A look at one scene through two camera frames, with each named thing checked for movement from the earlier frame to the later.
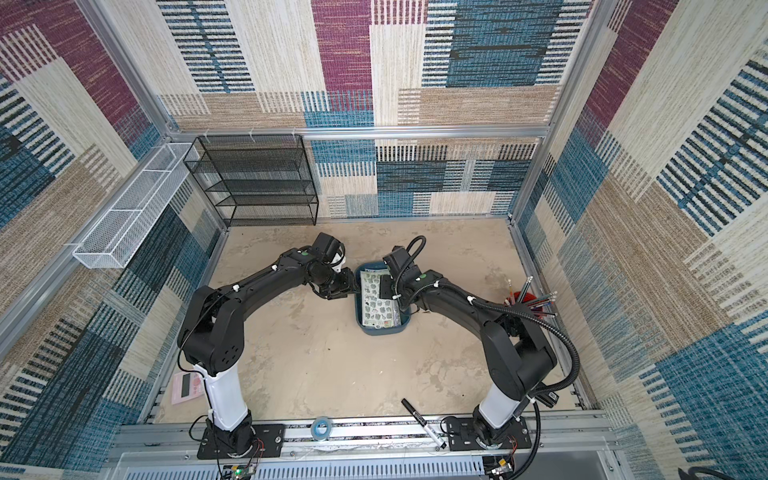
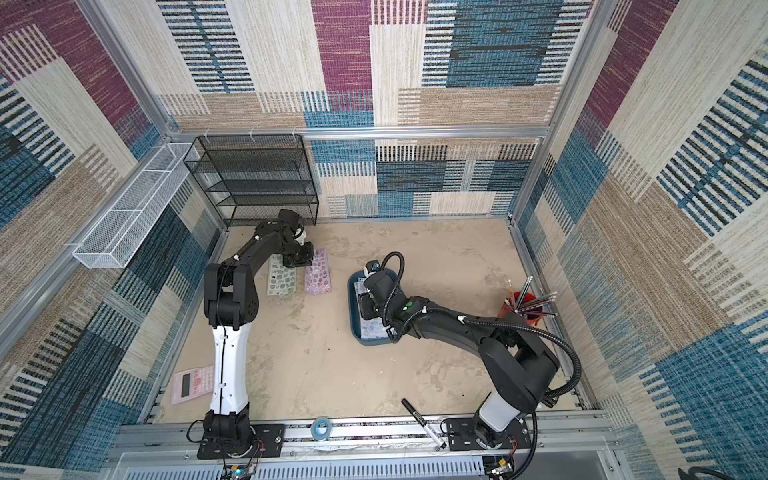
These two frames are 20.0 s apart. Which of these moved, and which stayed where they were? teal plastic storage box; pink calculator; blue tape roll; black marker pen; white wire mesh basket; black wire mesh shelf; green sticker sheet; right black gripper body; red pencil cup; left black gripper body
Moved: teal plastic storage box; green sticker sheet; right black gripper body; left black gripper body
Stayed: black marker pen; blue tape roll; black wire mesh shelf; pink calculator; white wire mesh basket; red pencil cup
